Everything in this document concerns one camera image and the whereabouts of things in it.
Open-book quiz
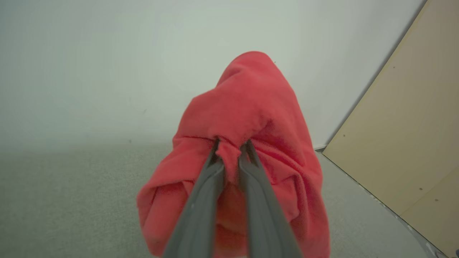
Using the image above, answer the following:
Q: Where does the beige wooden board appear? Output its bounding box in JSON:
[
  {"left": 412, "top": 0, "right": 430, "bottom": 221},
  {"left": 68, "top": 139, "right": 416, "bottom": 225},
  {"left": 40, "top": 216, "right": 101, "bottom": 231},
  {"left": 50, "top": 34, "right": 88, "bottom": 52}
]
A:
[{"left": 322, "top": 0, "right": 459, "bottom": 258}]

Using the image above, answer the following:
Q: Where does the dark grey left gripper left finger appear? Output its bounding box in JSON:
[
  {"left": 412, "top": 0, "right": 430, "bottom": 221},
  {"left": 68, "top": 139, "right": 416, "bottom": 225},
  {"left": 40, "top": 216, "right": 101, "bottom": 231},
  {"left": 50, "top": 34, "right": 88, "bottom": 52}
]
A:
[{"left": 163, "top": 140, "right": 225, "bottom": 258}]

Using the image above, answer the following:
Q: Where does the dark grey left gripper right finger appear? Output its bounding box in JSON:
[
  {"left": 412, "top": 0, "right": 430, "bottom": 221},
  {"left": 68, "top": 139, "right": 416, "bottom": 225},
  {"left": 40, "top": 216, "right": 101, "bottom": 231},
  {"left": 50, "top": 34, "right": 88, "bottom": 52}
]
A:
[{"left": 238, "top": 140, "right": 303, "bottom": 258}]

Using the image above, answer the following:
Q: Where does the grey fabric sofa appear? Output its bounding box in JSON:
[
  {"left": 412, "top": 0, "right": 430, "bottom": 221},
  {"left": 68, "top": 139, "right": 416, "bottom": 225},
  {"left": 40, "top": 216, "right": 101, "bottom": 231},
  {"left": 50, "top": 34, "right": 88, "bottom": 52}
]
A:
[{"left": 0, "top": 142, "right": 345, "bottom": 258}]

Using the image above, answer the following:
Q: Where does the red Bulls basketball jersey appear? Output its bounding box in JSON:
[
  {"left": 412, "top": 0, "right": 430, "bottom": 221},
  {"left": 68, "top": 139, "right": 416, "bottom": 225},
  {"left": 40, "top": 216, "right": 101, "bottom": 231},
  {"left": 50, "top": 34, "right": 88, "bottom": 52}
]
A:
[{"left": 136, "top": 51, "right": 331, "bottom": 258}]

